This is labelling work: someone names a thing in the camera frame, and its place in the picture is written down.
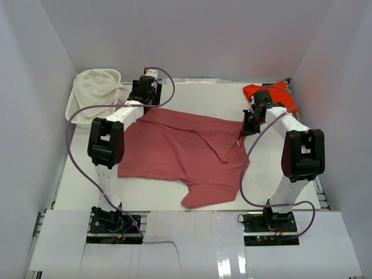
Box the purple cable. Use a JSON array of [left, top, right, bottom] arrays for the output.
[[239, 84, 316, 241], [66, 66, 176, 238]]

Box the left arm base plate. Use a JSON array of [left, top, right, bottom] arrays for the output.
[[86, 206, 146, 245]]

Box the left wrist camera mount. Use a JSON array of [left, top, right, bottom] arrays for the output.
[[144, 67, 158, 80]]

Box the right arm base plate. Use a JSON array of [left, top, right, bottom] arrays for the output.
[[237, 208, 299, 247]]

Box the folded orange t shirt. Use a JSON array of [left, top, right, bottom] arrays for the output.
[[242, 80, 295, 109]]

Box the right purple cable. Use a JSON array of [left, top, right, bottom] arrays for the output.
[[239, 84, 316, 241]]

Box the white plastic basket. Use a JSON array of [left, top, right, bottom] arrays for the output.
[[64, 68, 122, 127]]

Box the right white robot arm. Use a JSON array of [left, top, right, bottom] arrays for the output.
[[240, 85, 325, 232]]

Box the cream white t shirt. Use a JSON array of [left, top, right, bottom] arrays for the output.
[[72, 69, 129, 120]]

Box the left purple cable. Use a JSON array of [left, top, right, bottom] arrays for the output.
[[66, 66, 176, 238]]

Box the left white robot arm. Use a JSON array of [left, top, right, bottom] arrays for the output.
[[88, 69, 162, 209]]

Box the paper sheet at back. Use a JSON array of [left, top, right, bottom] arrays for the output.
[[173, 78, 219, 84]]

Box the pink t shirt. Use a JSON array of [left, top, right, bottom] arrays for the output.
[[118, 108, 248, 209]]

